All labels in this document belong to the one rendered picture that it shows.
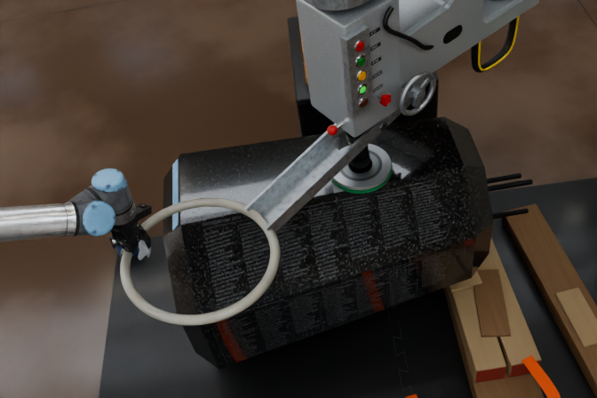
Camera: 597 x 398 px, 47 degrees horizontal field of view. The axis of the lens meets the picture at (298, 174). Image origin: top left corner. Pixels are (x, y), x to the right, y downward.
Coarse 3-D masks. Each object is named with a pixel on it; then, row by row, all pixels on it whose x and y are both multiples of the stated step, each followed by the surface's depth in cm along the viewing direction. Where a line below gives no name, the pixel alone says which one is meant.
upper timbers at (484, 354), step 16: (496, 256) 288; (448, 288) 286; (512, 288) 277; (464, 304) 275; (512, 304) 272; (464, 320) 270; (512, 320) 267; (464, 336) 268; (480, 336) 265; (512, 336) 263; (528, 336) 262; (480, 352) 260; (496, 352) 260; (512, 352) 259; (528, 352) 258; (480, 368) 256; (496, 368) 256; (512, 368) 257
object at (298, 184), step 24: (384, 120) 224; (312, 144) 227; (360, 144) 223; (288, 168) 225; (312, 168) 228; (336, 168) 222; (264, 192) 224; (288, 192) 226; (312, 192) 221; (264, 216) 224; (288, 216) 219
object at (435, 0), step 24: (408, 0) 210; (432, 0) 208; (456, 0) 206; (480, 0) 214; (504, 0) 229; (528, 0) 231; (384, 24) 187; (408, 24) 203; (432, 24) 205; (456, 24) 213; (480, 24) 221; (504, 24) 230; (408, 48) 204; (432, 48) 211; (456, 48) 220; (408, 72) 211; (432, 72) 219
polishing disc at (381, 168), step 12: (372, 156) 243; (384, 156) 242; (348, 168) 240; (372, 168) 239; (384, 168) 238; (336, 180) 238; (348, 180) 236; (360, 180) 236; (372, 180) 235; (384, 180) 236
